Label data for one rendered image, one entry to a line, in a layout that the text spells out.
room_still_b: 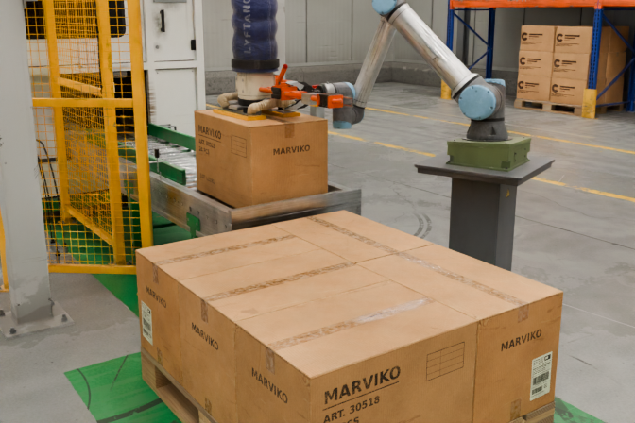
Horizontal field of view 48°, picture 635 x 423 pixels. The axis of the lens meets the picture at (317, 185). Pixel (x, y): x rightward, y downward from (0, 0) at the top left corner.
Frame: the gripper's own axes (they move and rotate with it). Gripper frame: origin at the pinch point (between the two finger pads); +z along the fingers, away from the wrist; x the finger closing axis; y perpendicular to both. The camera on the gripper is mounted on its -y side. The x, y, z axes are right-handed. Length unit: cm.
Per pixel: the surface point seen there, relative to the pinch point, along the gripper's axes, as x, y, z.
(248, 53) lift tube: 17.5, 20.6, 8.4
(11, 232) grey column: -63, 60, 107
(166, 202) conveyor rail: -59, 59, 34
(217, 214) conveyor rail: -51, 2, 34
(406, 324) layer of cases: -50, -127, 39
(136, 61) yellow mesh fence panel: 11, 67, 44
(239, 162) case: -29.6, 6.6, 20.6
